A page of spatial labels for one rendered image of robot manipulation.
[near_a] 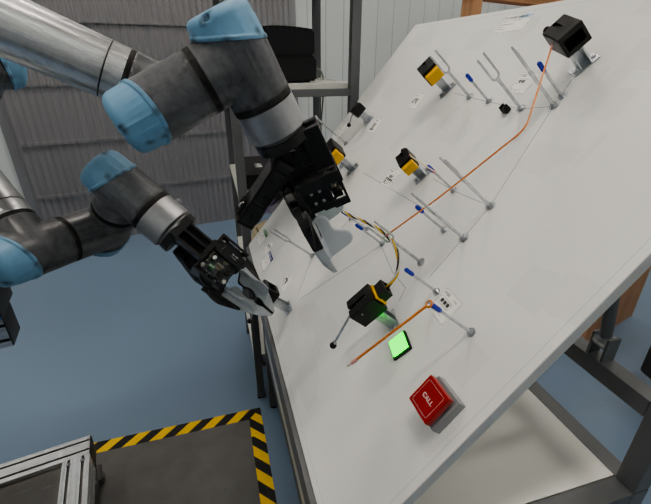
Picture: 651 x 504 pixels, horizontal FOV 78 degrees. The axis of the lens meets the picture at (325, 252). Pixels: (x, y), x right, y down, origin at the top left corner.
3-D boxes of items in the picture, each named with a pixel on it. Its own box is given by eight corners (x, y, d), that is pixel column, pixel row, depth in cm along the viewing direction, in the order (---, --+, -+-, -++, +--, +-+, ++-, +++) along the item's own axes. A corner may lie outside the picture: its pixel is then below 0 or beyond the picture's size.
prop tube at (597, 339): (603, 353, 79) (628, 212, 64) (591, 345, 81) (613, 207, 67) (616, 348, 79) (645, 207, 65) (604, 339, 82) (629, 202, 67)
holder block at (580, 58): (571, 43, 76) (549, 6, 72) (606, 59, 67) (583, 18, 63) (549, 62, 78) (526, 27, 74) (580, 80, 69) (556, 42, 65)
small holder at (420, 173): (423, 155, 95) (403, 136, 92) (433, 173, 89) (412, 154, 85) (408, 168, 98) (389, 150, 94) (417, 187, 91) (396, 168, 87)
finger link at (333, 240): (365, 266, 57) (340, 208, 54) (327, 281, 58) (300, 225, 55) (364, 259, 60) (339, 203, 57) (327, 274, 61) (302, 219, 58)
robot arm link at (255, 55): (173, 27, 45) (238, -8, 46) (225, 115, 52) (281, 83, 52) (178, 27, 39) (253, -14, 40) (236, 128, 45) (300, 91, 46)
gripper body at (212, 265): (221, 293, 60) (157, 240, 58) (215, 298, 68) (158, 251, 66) (253, 256, 63) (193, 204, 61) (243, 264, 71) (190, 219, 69)
